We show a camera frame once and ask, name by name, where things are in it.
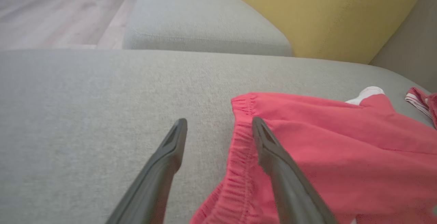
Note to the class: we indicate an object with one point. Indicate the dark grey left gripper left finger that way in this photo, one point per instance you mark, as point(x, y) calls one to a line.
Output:
point(153, 186)

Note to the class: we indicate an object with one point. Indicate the grey sofa seat cushion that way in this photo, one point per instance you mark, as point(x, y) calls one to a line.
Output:
point(205, 19)

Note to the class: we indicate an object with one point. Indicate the red shorts with white trim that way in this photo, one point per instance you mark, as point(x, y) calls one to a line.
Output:
point(358, 155)

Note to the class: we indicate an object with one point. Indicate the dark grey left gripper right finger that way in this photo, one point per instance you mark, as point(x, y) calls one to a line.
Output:
point(290, 190)

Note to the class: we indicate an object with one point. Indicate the large grey sofa chaise seat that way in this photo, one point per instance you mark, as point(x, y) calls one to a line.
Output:
point(85, 114)

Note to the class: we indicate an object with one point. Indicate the red Bulls 23 jersey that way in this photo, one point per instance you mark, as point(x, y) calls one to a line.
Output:
point(428, 104)

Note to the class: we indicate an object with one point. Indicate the yellow sofa backrest cushion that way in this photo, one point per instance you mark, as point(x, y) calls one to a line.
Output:
point(324, 15)

